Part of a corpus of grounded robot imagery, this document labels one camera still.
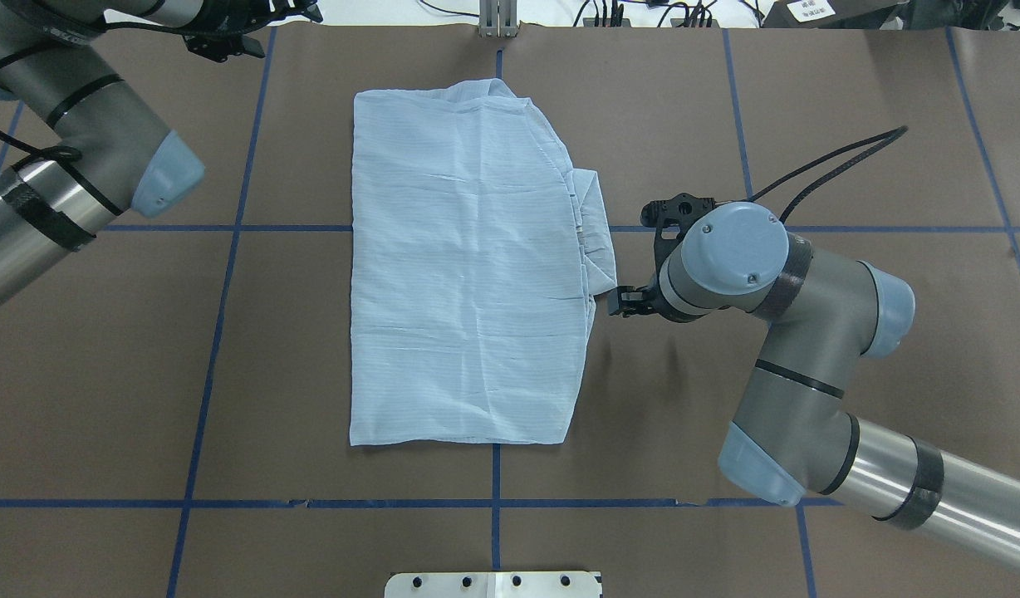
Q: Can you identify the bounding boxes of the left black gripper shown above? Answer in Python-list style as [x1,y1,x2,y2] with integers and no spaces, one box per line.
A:
[181,1,302,63]

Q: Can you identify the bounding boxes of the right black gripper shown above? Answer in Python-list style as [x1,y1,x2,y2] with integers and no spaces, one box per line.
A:
[608,283,685,323]

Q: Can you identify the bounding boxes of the light blue striped shirt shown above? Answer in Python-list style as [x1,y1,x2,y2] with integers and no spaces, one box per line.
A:
[348,78,619,447]

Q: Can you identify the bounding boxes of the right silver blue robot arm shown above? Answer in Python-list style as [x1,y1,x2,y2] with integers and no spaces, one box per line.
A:
[606,194,1020,571]

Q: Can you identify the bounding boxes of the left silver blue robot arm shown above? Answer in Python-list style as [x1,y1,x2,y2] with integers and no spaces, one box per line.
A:
[0,1,323,306]

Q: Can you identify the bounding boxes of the aluminium frame post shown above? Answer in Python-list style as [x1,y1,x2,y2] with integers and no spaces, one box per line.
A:
[478,0,520,39]

